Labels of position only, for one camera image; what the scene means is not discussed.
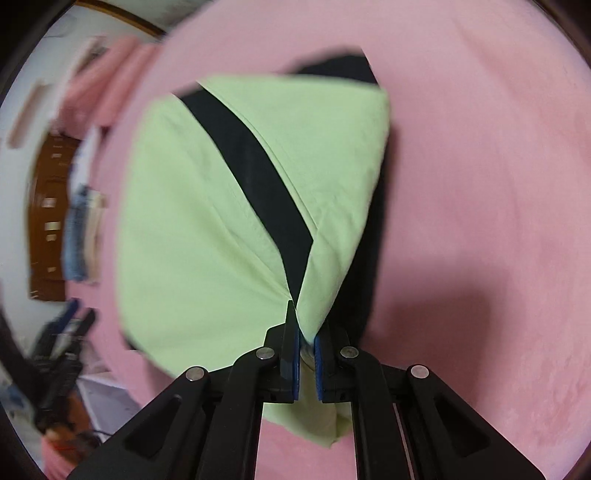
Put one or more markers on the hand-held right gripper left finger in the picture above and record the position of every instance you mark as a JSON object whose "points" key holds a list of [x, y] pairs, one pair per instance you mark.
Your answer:
{"points": [[291, 369]]}

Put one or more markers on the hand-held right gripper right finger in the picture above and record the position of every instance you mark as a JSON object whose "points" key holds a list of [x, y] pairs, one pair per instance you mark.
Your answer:
{"points": [[319, 369]]}

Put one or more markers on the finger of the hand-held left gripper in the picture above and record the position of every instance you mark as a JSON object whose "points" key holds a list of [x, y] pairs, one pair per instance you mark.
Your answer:
{"points": [[83, 330], [64, 323]]}

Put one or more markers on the green and black hooded jacket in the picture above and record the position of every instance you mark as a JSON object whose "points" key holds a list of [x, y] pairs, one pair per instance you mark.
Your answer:
{"points": [[194, 207]]}

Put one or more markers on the person's left forearm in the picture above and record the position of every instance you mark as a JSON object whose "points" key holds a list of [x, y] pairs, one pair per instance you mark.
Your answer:
{"points": [[64, 447]]}

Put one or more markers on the folded cream clothes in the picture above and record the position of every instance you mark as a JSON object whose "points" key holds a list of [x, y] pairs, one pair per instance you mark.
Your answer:
{"points": [[95, 230]]}

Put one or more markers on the folded blue jeans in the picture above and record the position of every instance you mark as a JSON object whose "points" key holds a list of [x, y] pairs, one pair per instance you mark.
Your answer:
{"points": [[77, 235]]}

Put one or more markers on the wooden headboard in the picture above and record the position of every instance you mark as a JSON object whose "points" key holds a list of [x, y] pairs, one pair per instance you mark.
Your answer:
{"points": [[51, 207]]}

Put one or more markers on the white printed cushion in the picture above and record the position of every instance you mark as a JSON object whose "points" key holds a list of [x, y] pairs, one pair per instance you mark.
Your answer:
{"points": [[85, 161]]}

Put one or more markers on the pink bed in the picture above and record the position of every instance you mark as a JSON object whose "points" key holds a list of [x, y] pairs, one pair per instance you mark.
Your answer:
{"points": [[461, 184]]}

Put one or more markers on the folded pink quilt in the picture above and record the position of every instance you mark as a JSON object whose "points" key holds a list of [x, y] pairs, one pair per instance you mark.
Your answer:
{"points": [[111, 83]]}

